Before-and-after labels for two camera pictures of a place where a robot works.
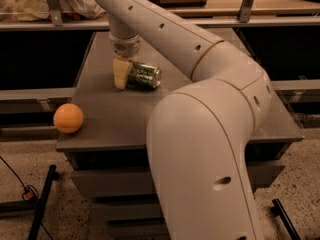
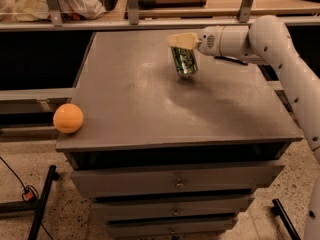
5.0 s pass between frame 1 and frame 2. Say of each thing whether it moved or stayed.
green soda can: moved
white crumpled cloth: stayed
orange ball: stayed
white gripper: moved
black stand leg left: stayed
